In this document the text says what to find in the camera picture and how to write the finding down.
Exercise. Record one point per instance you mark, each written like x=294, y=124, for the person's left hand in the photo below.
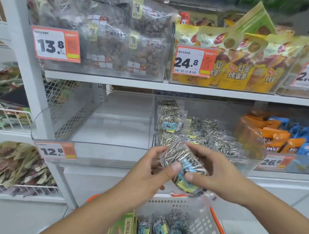
x=137, y=183

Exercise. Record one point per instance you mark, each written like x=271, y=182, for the person's right hand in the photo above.
x=224, y=178

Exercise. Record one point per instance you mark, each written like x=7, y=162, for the white orange shopping basket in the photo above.
x=169, y=205

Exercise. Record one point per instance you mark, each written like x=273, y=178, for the green snack packet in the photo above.
x=123, y=225

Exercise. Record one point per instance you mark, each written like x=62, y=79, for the sunflower seed packet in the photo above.
x=183, y=156

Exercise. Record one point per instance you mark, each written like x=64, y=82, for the pile of seed packets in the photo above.
x=169, y=224

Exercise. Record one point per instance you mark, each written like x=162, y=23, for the sunflower seed packets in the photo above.
x=169, y=118

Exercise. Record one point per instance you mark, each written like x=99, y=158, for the white store shelf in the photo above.
x=193, y=90

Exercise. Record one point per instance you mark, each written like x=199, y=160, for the bin of yellow snacks 2.5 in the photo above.
x=299, y=55

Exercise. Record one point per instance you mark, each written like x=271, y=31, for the orange and blue snack packets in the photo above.
x=246, y=135

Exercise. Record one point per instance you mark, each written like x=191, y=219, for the orange white price tag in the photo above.
x=190, y=61
x=53, y=44
x=301, y=77
x=52, y=150
x=272, y=162

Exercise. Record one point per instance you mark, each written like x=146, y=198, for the empty clear plastic bin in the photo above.
x=116, y=125

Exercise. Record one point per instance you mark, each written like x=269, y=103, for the white paper scrap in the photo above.
x=108, y=89

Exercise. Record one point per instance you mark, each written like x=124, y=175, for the stack of yellow snack bags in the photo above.
x=241, y=72

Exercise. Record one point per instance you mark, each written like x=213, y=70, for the pile of brown snack bags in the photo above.
x=21, y=164

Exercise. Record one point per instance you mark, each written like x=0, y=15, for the clear bin of nut bags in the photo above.
x=120, y=48

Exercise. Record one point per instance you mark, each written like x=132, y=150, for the pile of green snack bags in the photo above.
x=12, y=115

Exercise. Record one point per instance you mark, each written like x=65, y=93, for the green beige snack bag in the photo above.
x=256, y=19

